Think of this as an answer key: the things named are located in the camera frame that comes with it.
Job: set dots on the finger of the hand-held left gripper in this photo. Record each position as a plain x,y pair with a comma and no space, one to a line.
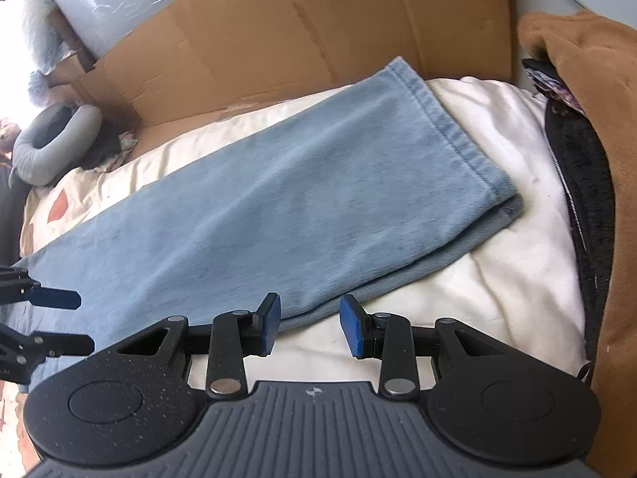
64,345
54,297

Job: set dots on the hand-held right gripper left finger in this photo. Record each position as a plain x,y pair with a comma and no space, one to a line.
271,323

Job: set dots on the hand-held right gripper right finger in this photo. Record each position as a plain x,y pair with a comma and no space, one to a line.
351,323

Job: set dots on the light blue denim pants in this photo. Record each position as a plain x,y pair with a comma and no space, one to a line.
298,199

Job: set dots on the grey neck pillow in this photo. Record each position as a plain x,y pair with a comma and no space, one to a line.
35,159

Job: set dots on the brown and black object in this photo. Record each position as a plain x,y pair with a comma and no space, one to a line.
9,142

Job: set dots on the small patterned cloth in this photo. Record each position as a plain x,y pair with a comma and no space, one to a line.
124,147

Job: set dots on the cream printed bed sheet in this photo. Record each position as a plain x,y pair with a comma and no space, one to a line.
512,269

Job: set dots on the white fluffy cloth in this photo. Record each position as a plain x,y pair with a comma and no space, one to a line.
40,20

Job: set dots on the large brown cardboard sheet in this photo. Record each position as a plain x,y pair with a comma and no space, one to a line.
298,25

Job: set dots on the purple patterned cloth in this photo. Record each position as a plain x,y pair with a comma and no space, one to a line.
555,84

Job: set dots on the brown fleece cloth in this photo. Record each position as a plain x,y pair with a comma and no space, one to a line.
597,84

